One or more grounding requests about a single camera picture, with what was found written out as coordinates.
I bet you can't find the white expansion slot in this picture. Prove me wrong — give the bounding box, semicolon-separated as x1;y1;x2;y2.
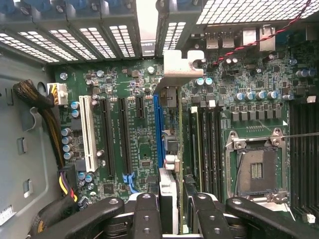
79;95;99;173

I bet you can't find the blue expansion slot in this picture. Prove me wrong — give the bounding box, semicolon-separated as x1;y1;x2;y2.
153;93;166;170

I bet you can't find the short black expansion slot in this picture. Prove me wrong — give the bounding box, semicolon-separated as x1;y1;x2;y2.
136;96;147;120

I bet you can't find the blue slot latch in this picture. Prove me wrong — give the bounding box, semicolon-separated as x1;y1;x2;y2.
122;172;137;194

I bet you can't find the open black PC case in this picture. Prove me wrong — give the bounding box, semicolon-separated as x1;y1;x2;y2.
0;0;319;239

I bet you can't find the red black twisted wire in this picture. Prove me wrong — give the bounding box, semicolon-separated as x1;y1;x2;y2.
211;0;314;67

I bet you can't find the long black expansion slot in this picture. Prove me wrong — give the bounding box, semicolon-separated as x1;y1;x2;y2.
117;98;133;175
99;98;117;179

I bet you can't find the green motherboard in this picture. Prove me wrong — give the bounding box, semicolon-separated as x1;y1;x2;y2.
51;24;319;222

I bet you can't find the black sleeved power cable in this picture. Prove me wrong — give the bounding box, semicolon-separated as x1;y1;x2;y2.
12;79;69;172
28;164;84;239

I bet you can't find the CPU socket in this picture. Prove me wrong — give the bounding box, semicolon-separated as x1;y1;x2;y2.
225;128;287;205

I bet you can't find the thin socket locking lever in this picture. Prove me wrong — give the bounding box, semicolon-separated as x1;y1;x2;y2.
270;132;319;140

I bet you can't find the metal socket cover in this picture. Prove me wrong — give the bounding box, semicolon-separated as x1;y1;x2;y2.
245;194;294;215

